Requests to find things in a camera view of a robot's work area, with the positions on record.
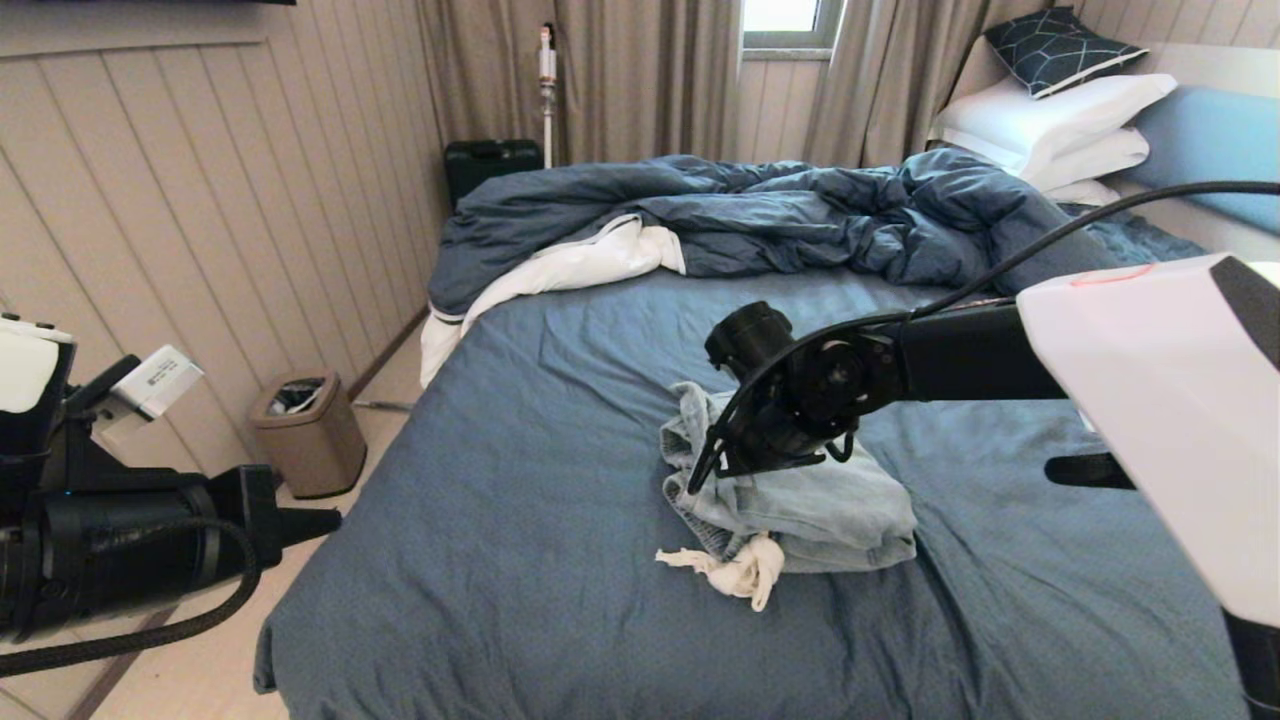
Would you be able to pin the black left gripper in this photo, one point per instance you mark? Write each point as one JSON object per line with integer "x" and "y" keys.
{"x": 150, "y": 545}

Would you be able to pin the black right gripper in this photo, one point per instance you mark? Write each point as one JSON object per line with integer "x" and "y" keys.
{"x": 790, "y": 435}

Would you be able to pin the light blue denim shorts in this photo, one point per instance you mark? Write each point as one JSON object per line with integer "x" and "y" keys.
{"x": 840, "y": 505}

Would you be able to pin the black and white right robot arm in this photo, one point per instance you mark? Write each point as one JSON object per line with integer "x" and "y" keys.
{"x": 980, "y": 350}

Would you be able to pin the brown trash bin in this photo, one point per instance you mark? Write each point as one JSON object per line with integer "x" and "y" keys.
{"x": 315, "y": 452}

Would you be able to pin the black and white bin bag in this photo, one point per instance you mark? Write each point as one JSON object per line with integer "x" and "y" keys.
{"x": 297, "y": 398}

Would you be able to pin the bed with blue sheet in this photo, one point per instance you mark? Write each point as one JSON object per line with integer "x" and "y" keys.
{"x": 550, "y": 520}

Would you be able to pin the dark blue crumpled duvet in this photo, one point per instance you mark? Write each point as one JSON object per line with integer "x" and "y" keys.
{"x": 750, "y": 215}

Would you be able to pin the white bed linen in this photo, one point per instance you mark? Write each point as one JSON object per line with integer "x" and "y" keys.
{"x": 580, "y": 262}

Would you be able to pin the black hard case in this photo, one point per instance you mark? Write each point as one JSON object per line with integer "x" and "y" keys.
{"x": 490, "y": 165}

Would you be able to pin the beige curtain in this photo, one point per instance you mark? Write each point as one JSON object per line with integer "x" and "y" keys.
{"x": 640, "y": 76}
{"x": 880, "y": 76}

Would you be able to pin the white stick vacuum cleaner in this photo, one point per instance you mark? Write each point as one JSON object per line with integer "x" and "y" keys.
{"x": 547, "y": 66}

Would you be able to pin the grey framed window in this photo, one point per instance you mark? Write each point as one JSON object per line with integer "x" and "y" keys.
{"x": 785, "y": 13}

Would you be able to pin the large white pillow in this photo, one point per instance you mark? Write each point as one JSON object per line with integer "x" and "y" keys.
{"x": 1045, "y": 115}

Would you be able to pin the dark patterned cushion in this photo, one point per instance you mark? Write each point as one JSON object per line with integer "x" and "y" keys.
{"x": 1055, "y": 48}

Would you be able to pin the light blue headboard pad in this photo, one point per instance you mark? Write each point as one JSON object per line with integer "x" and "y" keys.
{"x": 1215, "y": 150}

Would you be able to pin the beige bed headboard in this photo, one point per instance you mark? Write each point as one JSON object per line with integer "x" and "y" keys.
{"x": 1230, "y": 63}

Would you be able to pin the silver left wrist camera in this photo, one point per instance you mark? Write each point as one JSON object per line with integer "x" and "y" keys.
{"x": 150, "y": 382}

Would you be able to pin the black wall television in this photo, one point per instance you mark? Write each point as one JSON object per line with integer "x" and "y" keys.
{"x": 150, "y": 2}

